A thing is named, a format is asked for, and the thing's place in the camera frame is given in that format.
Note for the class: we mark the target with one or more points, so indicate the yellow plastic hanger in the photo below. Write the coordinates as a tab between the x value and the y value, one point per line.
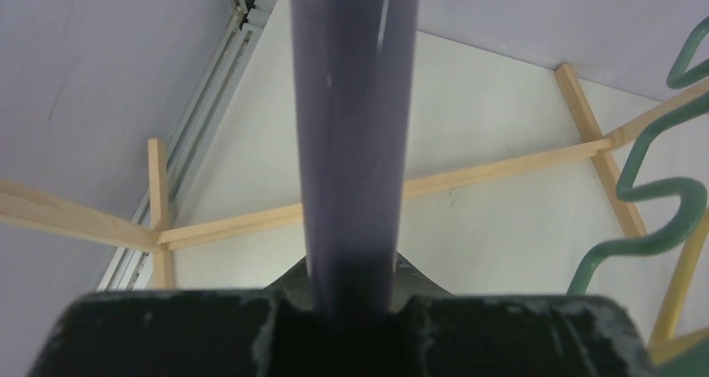
663	345

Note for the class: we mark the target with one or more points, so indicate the green plastic hanger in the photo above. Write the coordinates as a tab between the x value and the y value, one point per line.
656	210

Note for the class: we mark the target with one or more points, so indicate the wooden clothes rack frame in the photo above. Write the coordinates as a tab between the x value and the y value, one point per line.
23	206

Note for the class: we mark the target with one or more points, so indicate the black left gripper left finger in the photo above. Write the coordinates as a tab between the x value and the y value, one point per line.
223	332

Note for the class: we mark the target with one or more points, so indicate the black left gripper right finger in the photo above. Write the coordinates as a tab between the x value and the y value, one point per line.
512	335

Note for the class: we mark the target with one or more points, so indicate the purple plastic hanger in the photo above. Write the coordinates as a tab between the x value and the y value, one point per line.
352	71

